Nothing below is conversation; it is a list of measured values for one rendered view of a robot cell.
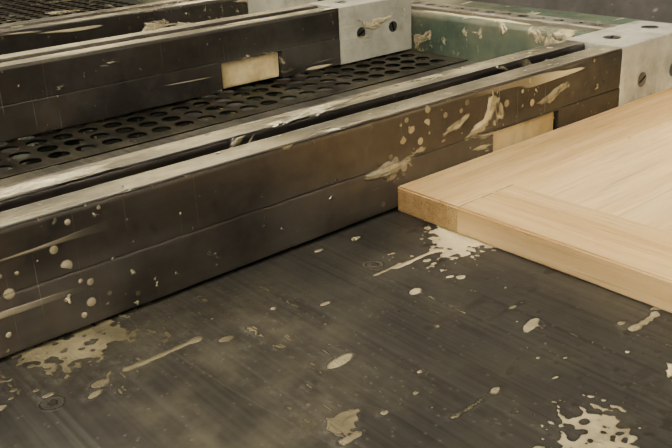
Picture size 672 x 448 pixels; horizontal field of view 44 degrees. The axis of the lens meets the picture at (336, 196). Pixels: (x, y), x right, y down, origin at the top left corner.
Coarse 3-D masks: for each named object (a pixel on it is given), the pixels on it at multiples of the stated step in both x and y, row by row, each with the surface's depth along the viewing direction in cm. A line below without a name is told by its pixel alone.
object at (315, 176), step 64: (512, 64) 70; (576, 64) 70; (640, 64) 76; (256, 128) 55; (320, 128) 54; (384, 128) 57; (448, 128) 61; (0, 192) 46; (64, 192) 47; (128, 192) 45; (192, 192) 48; (256, 192) 51; (320, 192) 54; (384, 192) 58; (0, 256) 41; (64, 256) 44; (128, 256) 46; (192, 256) 49; (256, 256) 52; (0, 320) 42; (64, 320) 45
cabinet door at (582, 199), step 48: (528, 144) 66; (576, 144) 66; (624, 144) 66; (432, 192) 58; (480, 192) 57; (528, 192) 57; (576, 192) 57; (624, 192) 57; (480, 240) 54; (528, 240) 51; (576, 240) 49; (624, 240) 49; (624, 288) 47
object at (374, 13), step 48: (336, 0) 107; (384, 0) 106; (48, 48) 85; (96, 48) 83; (144, 48) 86; (192, 48) 90; (240, 48) 94; (288, 48) 98; (336, 48) 103; (384, 48) 108; (0, 96) 78; (48, 96) 81; (96, 96) 84; (144, 96) 87; (192, 96) 91
